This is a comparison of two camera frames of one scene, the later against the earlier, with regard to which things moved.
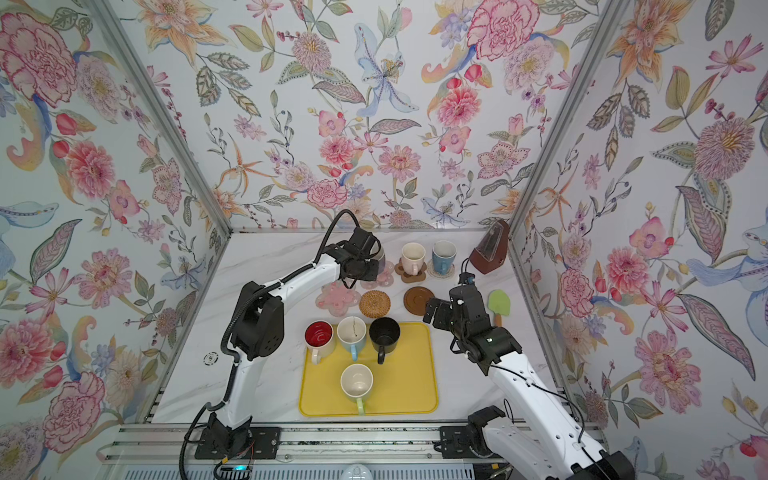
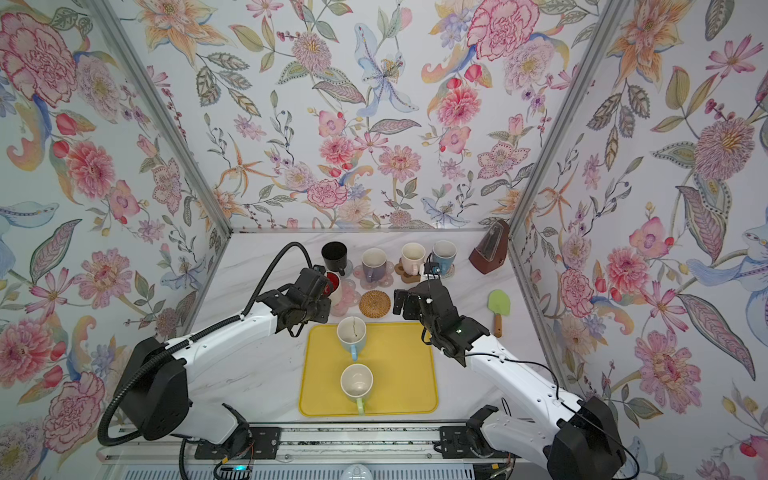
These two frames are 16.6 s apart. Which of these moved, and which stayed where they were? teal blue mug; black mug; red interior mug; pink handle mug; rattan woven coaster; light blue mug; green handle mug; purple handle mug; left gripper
Moved: black mug; left gripper; red interior mug
Stayed: pink handle mug; green handle mug; light blue mug; rattan woven coaster; purple handle mug; teal blue mug
